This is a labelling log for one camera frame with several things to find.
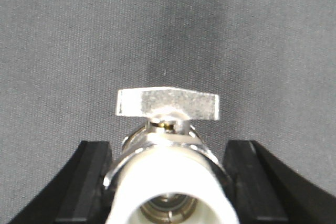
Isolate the metal valve with white caps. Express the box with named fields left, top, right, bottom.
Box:
left=103, top=87, right=239, bottom=223

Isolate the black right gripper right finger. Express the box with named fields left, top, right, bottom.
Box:
left=223, top=140, right=335, bottom=223

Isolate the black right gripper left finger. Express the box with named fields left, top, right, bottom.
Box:
left=10, top=141, right=112, bottom=223

